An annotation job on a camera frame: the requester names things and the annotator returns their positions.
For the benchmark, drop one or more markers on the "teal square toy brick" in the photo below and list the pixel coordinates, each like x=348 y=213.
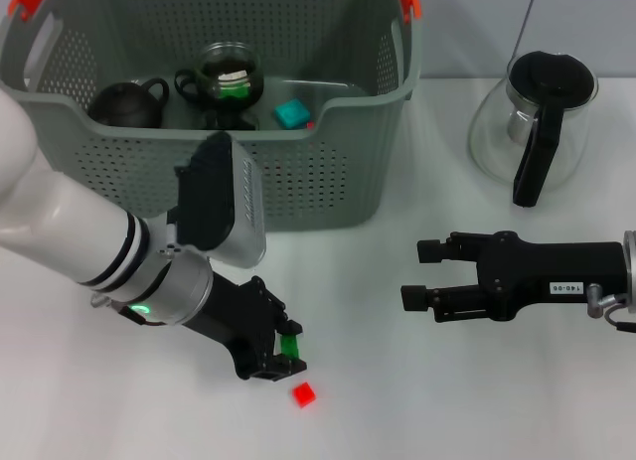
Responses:
x=291 y=113

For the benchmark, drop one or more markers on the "small red toy brick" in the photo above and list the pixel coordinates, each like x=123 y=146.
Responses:
x=304 y=394

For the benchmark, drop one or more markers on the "dark clay teapot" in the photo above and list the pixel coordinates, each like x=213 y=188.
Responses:
x=126 y=107

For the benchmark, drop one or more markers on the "grey-green perforated storage bin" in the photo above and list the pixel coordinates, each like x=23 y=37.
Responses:
x=308 y=182

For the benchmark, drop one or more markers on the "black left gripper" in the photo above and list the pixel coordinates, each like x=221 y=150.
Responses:
x=233 y=321

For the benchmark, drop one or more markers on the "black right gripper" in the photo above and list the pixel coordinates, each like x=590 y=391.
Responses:
x=546 y=281

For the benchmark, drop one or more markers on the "long white toy brick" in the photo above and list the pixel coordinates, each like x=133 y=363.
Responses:
x=233 y=76

